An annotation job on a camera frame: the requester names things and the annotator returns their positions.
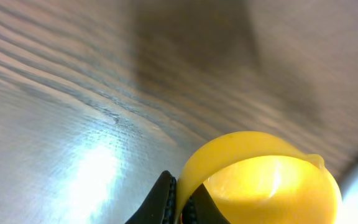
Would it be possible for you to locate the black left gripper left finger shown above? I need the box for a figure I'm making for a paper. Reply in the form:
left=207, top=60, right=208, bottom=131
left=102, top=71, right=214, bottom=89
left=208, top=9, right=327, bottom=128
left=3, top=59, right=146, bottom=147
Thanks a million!
left=126, top=170, right=177, bottom=224

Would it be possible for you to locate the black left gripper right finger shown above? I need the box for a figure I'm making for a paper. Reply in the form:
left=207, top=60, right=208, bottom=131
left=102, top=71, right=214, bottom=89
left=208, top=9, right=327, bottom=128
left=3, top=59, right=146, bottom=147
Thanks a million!
left=181, top=184, right=229, bottom=224

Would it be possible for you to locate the yellow plastic bowl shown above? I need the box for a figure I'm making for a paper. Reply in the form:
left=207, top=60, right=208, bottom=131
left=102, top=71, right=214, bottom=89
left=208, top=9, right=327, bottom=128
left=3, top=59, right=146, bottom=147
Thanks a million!
left=175, top=131, right=341, bottom=224

